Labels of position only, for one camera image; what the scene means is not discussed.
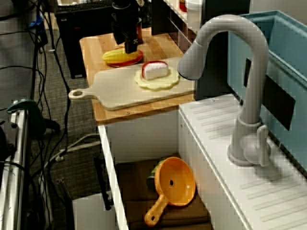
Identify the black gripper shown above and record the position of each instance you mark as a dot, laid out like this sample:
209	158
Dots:
124	26

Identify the yellow toy corn cob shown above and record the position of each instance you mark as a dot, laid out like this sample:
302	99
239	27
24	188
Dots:
115	56

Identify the red rind toy cheese wedge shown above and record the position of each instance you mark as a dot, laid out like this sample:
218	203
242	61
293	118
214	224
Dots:
154	70

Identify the red round plate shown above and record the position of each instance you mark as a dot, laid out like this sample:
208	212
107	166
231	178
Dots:
138	60

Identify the brown beans can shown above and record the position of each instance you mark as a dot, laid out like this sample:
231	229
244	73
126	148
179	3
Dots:
140	31

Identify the light wooden cutting board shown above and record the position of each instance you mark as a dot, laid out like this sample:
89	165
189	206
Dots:
115	91

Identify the black computer tower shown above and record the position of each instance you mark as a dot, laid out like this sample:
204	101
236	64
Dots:
76	43

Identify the pale yellow scalloped plate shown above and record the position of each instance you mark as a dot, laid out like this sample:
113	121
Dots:
172	81

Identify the red and yellow bottle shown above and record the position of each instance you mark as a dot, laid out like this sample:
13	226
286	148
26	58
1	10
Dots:
182	6

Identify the white cup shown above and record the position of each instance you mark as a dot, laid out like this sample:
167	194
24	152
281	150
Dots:
194	14

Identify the grey toy faucet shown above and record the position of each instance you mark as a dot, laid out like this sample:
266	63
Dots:
254	72

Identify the green toy can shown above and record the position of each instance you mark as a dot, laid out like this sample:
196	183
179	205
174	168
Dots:
151	176

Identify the white toy sink basin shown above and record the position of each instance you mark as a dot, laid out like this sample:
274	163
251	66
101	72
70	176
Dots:
216	148

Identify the teal plastic bin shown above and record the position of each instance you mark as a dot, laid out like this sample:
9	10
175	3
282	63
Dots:
287	48

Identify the white metal frame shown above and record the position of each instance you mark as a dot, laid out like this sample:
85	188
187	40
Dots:
16	167

